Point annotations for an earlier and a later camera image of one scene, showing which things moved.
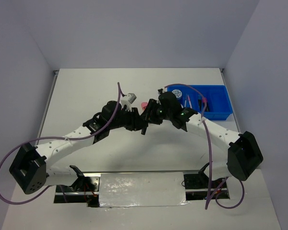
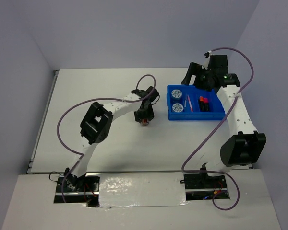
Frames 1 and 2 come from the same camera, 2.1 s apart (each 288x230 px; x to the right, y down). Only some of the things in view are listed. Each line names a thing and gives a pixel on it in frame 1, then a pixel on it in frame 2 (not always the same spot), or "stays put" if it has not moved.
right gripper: x=150 y=117 → x=196 y=69
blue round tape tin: x=177 y=93 stays put
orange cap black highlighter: x=143 y=131 → x=201 y=103
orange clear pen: x=189 y=99 stays put
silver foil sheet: x=141 y=189 stays put
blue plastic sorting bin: x=211 y=102 stays put
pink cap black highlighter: x=205 y=100 stays put
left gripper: x=136 y=122 → x=149 y=115
